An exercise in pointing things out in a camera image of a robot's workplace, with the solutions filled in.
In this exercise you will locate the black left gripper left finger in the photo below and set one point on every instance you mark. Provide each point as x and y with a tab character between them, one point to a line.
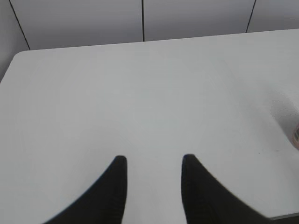
104	202

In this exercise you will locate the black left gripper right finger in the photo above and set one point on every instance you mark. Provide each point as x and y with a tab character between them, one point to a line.
207	201

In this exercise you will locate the pink oolong tea bottle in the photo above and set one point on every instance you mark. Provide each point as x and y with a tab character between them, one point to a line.
295	137

